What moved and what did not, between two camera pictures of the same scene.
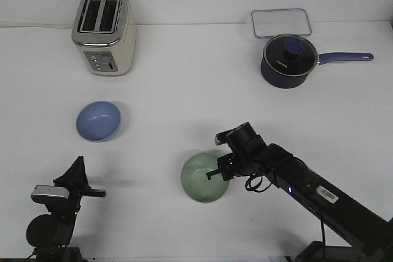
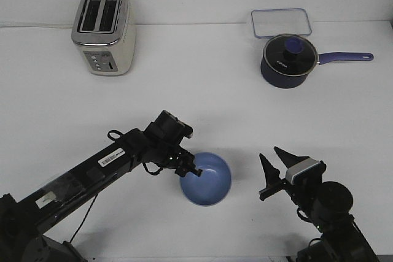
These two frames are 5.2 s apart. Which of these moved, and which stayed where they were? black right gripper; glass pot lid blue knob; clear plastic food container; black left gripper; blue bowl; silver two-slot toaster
Moved: black left gripper; black right gripper; blue bowl
Stayed: silver two-slot toaster; clear plastic food container; glass pot lid blue knob
